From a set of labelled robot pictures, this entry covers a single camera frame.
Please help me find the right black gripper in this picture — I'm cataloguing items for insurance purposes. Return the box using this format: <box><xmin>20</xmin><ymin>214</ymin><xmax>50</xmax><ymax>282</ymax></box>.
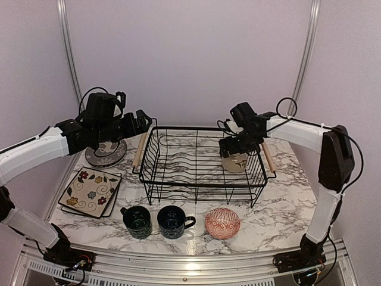
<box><xmin>218</xmin><ymin>129</ymin><xmax>260</xmax><ymax>158</ymax></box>

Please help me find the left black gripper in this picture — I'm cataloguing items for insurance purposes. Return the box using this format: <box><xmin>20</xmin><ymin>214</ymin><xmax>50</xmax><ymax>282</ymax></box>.
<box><xmin>94</xmin><ymin>108</ymin><xmax>152</xmax><ymax>144</ymax></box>

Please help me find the beige ceramic bowl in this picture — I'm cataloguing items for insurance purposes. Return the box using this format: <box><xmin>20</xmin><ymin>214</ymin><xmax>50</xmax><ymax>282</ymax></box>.
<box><xmin>221</xmin><ymin>153</ymin><xmax>248</xmax><ymax>173</ymax></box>

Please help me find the grey reindeer round plate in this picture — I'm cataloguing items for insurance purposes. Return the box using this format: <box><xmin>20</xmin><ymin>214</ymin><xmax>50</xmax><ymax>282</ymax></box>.
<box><xmin>85</xmin><ymin>140</ymin><xmax>127</xmax><ymax>169</ymax></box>

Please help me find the blue white patterned bowl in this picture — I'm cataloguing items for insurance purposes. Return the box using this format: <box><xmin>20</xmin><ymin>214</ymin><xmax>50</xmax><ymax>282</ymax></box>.
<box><xmin>205</xmin><ymin>207</ymin><xmax>241</xmax><ymax>240</ymax></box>

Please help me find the dark blue mug front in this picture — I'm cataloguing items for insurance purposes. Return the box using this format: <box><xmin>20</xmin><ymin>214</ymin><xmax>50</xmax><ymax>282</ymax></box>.
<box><xmin>157</xmin><ymin>206</ymin><xmax>196</xmax><ymax>240</ymax></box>

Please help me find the dark blue mug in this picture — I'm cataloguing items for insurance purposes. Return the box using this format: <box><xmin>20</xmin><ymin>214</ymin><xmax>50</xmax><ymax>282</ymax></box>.
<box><xmin>120</xmin><ymin>206</ymin><xmax>152</xmax><ymax>240</ymax></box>
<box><xmin>157</xmin><ymin>206</ymin><xmax>196</xmax><ymax>240</ymax></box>

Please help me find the floral square plate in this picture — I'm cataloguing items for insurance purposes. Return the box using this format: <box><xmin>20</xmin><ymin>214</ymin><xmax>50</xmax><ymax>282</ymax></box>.
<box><xmin>57</xmin><ymin>166</ymin><xmax>122</xmax><ymax>217</ymax></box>

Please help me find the white square plate black rim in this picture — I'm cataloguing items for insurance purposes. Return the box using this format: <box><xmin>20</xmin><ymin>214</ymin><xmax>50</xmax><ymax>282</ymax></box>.
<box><xmin>61</xmin><ymin>172</ymin><xmax>123</xmax><ymax>220</ymax></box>

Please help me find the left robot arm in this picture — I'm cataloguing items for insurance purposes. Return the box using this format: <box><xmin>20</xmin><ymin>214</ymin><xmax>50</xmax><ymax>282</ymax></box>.
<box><xmin>1</xmin><ymin>92</ymin><xmax>152</xmax><ymax>265</ymax></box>

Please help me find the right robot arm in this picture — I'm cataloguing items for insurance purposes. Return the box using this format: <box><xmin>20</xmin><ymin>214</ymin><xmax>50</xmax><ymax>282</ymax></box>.
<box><xmin>219</xmin><ymin>102</ymin><xmax>356</xmax><ymax>267</ymax></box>

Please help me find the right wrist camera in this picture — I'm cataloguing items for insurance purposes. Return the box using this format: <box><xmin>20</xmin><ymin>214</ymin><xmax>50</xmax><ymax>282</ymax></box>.
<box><xmin>217</xmin><ymin>119</ymin><xmax>236</xmax><ymax>136</ymax></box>

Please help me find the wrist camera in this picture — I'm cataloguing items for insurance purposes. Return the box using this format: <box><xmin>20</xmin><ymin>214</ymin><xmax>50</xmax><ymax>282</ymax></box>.
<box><xmin>115</xmin><ymin>91</ymin><xmax>126</xmax><ymax>114</ymax></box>
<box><xmin>217</xmin><ymin>119</ymin><xmax>236</xmax><ymax>136</ymax></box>

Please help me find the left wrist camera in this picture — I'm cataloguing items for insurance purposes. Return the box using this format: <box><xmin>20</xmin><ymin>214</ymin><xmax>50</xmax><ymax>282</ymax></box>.
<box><xmin>115</xmin><ymin>91</ymin><xmax>126</xmax><ymax>114</ymax></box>

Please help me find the black wire dish rack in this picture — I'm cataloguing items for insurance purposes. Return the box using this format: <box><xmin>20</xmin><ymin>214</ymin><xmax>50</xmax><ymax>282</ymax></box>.
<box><xmin>139</xmin><ymin>125</ymin><xmax>276</xmax><ymax>207</ymax></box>

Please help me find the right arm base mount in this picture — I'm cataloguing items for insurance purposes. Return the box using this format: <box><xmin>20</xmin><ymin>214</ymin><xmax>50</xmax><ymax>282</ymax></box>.
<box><xmin>273</xmin><ymin>250</ymin><xmax>327</xmax><ymax>285</ymax></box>

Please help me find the left aluminium frame post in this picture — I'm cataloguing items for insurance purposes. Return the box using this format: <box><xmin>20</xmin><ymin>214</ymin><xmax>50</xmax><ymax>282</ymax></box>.
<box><xmin>57</xmin><ymin>0</ymin><xmax>82</xmax><ymax>105</ymax></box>

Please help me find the aluminium frame post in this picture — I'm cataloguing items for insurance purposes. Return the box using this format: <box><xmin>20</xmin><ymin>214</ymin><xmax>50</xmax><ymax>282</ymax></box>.
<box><xmin>291</xmin><ymin>0</ymin><xmax>321</xmax><ymax>105</ymax></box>
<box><xmin>57</xmin><ymin>0</ymin><xmax>82</xmax><ymax>105</ymax></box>

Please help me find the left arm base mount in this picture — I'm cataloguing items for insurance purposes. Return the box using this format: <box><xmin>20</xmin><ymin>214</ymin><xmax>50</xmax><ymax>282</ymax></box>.
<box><xmin>43</xmin><ymin>246</ymin><xmax>95</xmax><ymax>285</ymax></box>

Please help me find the right aluminium frame post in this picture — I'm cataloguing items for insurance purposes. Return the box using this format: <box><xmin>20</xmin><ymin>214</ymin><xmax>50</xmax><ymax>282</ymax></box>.
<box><xmin>291</xmin><ymin>0</ymin><xmax>321</xmax><ymax>105</ymax></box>

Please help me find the front aluminium rail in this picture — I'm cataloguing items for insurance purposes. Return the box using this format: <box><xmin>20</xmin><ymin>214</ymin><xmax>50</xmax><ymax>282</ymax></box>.
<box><xmin>10</xmin><ymin>240</ymin><xmax>358</xmax><ymax>285</ymax></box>

